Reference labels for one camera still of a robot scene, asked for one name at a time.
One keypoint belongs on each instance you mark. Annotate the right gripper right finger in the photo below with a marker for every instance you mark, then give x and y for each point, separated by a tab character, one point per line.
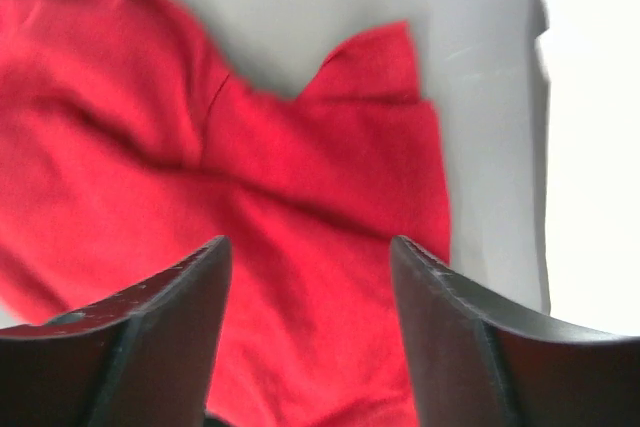
476	358

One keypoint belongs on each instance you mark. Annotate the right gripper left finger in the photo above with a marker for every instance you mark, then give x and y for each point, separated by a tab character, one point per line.
142	357

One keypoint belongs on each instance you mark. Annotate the dark red t shirt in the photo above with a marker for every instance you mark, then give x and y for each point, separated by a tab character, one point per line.
127	142

